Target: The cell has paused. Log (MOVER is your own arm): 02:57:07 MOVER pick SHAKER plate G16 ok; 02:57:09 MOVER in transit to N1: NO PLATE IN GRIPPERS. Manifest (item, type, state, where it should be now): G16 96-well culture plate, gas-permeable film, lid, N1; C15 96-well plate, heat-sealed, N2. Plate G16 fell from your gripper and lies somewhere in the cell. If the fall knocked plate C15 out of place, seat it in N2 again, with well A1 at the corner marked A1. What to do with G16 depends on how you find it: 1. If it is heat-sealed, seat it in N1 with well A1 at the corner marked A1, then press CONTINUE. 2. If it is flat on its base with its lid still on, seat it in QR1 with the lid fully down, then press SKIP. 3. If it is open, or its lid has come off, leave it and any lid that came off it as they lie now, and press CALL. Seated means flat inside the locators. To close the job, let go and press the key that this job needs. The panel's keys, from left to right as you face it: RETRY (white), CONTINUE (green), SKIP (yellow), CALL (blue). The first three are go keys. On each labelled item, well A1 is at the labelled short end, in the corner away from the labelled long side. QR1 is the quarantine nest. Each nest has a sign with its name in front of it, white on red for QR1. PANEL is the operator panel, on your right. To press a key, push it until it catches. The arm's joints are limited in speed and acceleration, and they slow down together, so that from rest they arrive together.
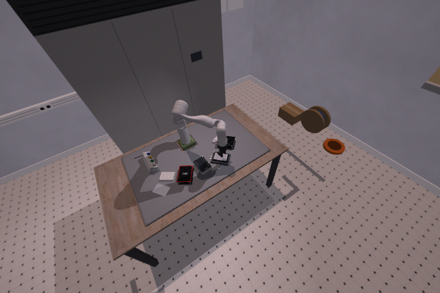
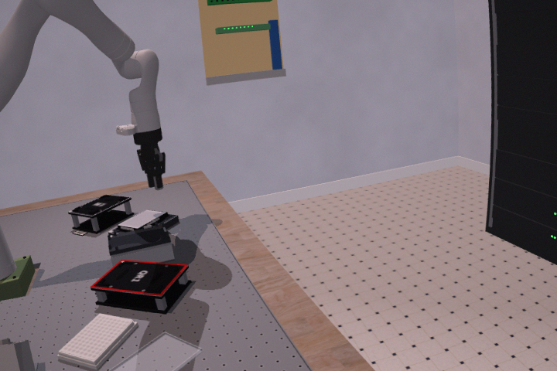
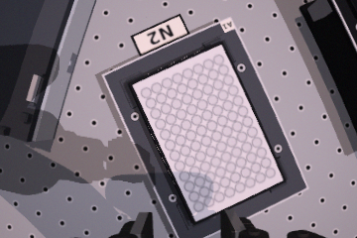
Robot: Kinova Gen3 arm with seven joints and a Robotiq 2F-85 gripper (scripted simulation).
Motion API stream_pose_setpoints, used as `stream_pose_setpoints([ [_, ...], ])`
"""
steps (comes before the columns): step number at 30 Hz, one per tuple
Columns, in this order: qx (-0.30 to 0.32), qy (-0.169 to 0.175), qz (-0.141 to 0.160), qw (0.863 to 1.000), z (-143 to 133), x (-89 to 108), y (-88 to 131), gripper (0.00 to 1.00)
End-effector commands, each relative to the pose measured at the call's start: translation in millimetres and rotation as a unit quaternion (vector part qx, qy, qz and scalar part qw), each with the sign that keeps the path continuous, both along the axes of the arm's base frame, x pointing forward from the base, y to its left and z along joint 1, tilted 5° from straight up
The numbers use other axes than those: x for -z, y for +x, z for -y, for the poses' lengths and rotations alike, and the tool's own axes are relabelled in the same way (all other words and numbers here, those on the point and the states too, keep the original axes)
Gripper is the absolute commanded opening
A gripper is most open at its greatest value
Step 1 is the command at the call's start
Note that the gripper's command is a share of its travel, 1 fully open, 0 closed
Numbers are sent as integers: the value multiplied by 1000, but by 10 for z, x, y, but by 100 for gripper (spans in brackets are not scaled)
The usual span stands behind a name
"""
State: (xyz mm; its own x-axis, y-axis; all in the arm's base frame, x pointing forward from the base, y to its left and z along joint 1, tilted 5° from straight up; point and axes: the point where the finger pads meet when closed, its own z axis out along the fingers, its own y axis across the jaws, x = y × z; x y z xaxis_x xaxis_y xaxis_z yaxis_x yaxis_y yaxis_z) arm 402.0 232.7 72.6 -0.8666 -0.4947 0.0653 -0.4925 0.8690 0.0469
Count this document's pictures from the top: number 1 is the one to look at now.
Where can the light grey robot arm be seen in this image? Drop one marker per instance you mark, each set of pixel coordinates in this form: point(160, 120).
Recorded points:
point(179, 116)

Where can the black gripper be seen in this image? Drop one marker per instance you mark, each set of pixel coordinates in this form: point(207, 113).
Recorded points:
point(222, 149)

